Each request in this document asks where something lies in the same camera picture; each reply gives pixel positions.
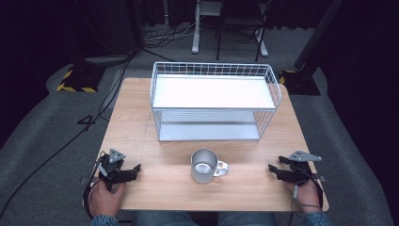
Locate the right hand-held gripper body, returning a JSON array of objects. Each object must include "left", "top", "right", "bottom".
[{"left": 281, "top": 150, "right": 323, "bottom": 186}]

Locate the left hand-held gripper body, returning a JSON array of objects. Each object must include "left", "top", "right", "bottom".
[{"left": 97, "top": 148, "right": 137, "bottom": 192}]

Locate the person's right hand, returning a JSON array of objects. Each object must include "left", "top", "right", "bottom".
[{"left": 283, "top": 180, "right": 322, "bottom": 215}]

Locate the person's left hand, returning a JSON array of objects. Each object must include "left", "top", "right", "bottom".
[{"left": 88, "top": 180, "right": 127, "bottom": 218}]

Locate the person's left leg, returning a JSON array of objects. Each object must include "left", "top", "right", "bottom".
[{"left": 131, "top": 210, "right": 191, "bottom": 226}]

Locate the person's leg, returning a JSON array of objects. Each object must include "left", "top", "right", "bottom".
[
  {"left": 131, "top": 210, "right": 191, "bottom": 226},
  {"left": 217, "top": 211, "right": 278, "bottom": 226}
]

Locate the person's right leg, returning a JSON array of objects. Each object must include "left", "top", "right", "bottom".
[{"left": 217, "top": 211, "right": 278, "bottom": 226}]

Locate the silver metal cup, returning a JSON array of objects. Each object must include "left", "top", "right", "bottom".
[{"left": 190, "top": 148, "right": 230, "bottom": 185}]

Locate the black yellow-striped stand base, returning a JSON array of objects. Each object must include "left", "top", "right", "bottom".
[
  {"left": 56, "top": 63, "right": 107, "bottom": 94},
  {"left": 278, "top": 69, "right": 322, "bottom": 96}
]

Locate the black slanted stand pole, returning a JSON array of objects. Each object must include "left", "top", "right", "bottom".
[{"left": 293, "top": 0, "right": 345, "bottom": 72}]

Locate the black folding chair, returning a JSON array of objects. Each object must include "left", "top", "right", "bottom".
[{"left": 215, "top": 0, "right": 273, "bottom": 63}]

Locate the right gripper grey cable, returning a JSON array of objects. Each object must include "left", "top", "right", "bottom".
[{"left": 289, "top": 165, "right": 325, "bottom": 226}]

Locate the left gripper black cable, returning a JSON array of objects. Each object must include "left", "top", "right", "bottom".
[{"left": 82, "top": 152, "right": 107, "bottom": 220}]

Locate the long black floor cable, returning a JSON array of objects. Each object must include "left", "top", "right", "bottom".
[{"left": 0, "top": 46, "right": 139, "bottom": 213}]

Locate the white wire shelf rack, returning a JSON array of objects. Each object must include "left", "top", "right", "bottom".
[{"left": 149, "top": 60, "right": 282, "bottom": 142}]

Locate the bundle of floor cables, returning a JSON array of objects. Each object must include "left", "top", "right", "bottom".
[{"left": 143, "top": 22, "right": 197, "bottom": 50}]

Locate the white desk frame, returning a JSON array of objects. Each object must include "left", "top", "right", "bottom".
[{"left": 191, "top": 0, "right": 269, "bottom": 58}]

